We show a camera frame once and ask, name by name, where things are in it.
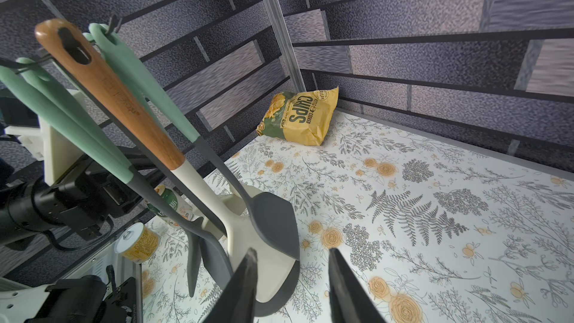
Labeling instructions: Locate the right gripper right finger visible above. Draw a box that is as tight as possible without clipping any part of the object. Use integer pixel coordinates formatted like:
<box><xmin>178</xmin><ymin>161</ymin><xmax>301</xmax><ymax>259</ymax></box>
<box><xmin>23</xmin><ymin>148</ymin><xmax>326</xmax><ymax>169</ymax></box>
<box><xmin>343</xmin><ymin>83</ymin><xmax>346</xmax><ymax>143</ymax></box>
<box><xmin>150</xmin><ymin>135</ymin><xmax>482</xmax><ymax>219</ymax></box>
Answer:
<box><xmin>328</xmin><ymin>248</ymin><xmax>385</xmax><ymax>323</ymax></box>

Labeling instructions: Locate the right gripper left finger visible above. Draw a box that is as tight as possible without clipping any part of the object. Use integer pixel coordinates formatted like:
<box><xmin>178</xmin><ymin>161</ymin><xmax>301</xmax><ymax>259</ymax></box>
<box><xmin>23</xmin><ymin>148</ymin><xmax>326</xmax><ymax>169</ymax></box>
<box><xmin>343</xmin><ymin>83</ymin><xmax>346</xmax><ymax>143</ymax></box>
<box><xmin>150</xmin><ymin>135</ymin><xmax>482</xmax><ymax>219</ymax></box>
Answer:
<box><xmin>203</xmin><ymin>248</ymin><xmax>258</xmax><ymax>323</ymax></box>

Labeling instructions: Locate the green handle cream utensil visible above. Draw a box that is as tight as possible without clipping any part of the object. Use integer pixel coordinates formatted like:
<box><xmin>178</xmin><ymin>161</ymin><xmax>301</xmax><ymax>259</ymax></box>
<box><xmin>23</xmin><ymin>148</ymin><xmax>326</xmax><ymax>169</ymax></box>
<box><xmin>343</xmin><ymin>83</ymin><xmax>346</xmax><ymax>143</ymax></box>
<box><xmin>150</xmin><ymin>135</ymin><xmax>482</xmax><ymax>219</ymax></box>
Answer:
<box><xmin>1</xmin><ymin>67</ymin><xmax>233</xmax><ymax>295</ymax></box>

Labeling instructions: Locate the green handle grey turner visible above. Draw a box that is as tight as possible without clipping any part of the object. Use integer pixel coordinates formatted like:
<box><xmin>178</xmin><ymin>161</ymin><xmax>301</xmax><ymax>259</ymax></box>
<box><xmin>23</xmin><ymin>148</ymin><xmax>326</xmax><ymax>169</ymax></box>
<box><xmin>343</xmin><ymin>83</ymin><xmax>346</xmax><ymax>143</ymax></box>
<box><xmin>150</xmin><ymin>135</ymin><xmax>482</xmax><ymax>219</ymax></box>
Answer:
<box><xmin>88</xmin><ymin>23</ymin><xmax>300</xmax><ymax>260</ymax></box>

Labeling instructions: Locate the wooden handle white spatula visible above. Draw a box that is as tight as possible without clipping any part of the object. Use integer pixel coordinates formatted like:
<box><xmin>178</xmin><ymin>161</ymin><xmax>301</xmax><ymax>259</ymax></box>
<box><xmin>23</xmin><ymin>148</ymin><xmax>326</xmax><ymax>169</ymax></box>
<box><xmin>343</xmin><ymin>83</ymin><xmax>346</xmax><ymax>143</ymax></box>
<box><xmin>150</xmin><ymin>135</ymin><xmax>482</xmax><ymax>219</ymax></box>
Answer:
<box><xmin>35</xmin><ymin>19</ymin><xmax>300</xmax><ymax>316</ymax></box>

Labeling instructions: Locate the grey utensil rack stand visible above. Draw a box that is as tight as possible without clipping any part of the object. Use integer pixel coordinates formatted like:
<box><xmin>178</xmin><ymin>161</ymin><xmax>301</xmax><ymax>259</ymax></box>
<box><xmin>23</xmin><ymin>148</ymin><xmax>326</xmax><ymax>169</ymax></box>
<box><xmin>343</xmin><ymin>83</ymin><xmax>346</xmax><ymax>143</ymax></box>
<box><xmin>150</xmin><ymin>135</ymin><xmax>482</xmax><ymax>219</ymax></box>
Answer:
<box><xmin>1</xmin><ymin>19</ymin><xmax>300</xmax><ymax>316</ymax></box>

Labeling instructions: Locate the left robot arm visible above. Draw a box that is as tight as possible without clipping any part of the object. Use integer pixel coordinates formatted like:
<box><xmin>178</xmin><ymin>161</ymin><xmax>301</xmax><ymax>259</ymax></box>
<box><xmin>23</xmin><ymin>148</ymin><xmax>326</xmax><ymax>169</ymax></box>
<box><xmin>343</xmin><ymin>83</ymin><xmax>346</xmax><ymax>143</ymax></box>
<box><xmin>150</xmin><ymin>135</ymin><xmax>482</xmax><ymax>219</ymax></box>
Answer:
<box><xmin>1</xmin><ymin>156</ymin><xmax>143</xmax><ymax>322</ymax></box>

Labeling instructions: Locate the green drink can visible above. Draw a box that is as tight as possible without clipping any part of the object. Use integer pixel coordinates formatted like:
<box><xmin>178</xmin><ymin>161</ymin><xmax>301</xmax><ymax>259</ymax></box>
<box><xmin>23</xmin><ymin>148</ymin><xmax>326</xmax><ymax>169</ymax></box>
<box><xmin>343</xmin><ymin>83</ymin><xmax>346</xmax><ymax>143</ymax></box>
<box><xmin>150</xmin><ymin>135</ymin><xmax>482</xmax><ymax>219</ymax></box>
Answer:
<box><xmin>145</xmin><ymin>185</ymin><xmax>194</xmax><ymax>228</ymax></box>

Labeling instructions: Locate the yellow chips bag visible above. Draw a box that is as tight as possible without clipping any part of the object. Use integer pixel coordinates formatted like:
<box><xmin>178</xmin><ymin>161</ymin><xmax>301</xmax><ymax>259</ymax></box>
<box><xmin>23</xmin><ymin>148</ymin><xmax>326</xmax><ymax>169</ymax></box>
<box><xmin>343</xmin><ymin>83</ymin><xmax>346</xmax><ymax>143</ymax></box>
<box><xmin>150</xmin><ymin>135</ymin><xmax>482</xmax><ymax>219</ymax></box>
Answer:
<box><xmin>257</xmin><ymin>88</ymin><xmax>339</xmax><ymax>146</ymax></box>

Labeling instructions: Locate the green handle grey utensil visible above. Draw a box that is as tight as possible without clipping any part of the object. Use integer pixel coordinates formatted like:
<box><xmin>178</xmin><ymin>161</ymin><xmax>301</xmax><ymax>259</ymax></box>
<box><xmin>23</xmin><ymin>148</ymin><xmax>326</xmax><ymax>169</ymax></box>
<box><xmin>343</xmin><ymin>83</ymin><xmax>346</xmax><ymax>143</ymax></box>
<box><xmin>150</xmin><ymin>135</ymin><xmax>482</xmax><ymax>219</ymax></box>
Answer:
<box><xmin>16</xmin><ymin>56</ymin><xmax>203</xmax><ymax>298</ymax></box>

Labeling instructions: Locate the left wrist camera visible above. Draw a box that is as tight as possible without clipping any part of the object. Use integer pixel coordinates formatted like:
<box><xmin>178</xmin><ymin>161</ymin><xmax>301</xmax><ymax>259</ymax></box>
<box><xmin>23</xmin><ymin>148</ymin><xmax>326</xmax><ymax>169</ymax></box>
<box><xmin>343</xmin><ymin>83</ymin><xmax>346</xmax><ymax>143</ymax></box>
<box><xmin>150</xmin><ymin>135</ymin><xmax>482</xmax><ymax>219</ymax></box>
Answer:
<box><xmin>1</xmin><ymin>88</ymin><xmax>83</xmax><ymax>185</ymax></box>

